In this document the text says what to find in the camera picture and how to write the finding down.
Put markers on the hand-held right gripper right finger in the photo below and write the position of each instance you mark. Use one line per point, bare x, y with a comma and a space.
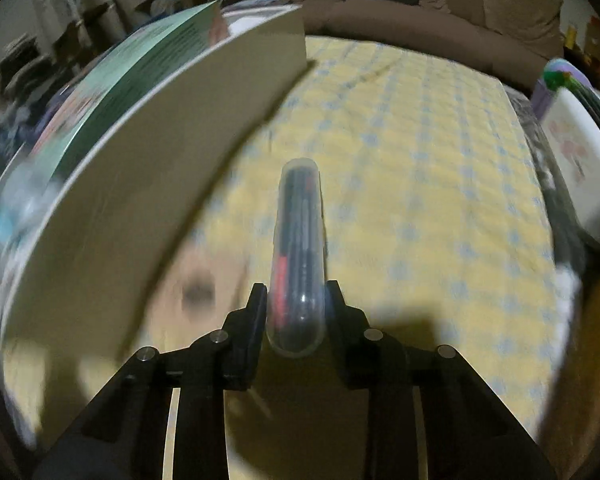
336, 340

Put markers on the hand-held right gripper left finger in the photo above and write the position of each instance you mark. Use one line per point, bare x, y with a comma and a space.
255, 340

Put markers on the clear plastic pen case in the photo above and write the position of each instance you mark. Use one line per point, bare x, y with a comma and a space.
297, 260

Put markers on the large beige cardboard box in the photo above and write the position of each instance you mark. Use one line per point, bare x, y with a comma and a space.
145, 185

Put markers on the green wafer box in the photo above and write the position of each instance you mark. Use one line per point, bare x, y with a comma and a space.
145, 55

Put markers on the brown paper card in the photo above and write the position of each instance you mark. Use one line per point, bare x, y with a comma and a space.
195, 292

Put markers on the dark patterned cloth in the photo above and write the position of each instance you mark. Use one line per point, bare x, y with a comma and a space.
545, 170

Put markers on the white plastic box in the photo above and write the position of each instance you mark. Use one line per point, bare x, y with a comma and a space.
585, 165

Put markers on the brown sofa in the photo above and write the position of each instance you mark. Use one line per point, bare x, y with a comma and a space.
430, 25

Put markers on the purple lidded container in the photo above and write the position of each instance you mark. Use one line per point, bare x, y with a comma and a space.
555, 85

